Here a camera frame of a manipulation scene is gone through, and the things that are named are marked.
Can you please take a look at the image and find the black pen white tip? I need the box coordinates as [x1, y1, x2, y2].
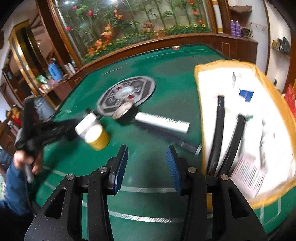
[217, 114, 245, 176]

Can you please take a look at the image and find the purple bottle pair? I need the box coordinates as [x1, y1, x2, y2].
[230, 20, 241, 38]

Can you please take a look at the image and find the long black tube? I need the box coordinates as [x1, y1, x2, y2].
[207, 95, 225, 176]

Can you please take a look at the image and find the round mahjong control panel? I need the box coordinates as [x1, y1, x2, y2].
[96, 76, 156, 116]

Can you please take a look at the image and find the white tube blue print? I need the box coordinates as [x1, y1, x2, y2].
[134, 111, 190, 133]

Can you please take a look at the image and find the person left hand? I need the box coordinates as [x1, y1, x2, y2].
[13, 150, 43, 175]

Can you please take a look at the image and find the black tape roll white core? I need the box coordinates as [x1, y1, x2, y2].
[112, 101, 138, 126]

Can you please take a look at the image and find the flower display glass case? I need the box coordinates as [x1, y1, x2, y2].
[48, 0, 212, 65]

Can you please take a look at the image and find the white and blue carton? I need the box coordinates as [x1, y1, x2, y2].
[239, 90, 254, 102]

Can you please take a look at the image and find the yellow bottle white lid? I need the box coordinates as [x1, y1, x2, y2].
[84, 124, 110, 151]

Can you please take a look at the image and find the blue water jug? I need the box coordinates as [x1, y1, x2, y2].
[48, 63, 64, 82]

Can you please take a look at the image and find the white power adapter plug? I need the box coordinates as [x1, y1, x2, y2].
[75, 112, 100, 140]

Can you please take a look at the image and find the yellow storage box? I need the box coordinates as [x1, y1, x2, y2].
[194, 60, 295, 209]

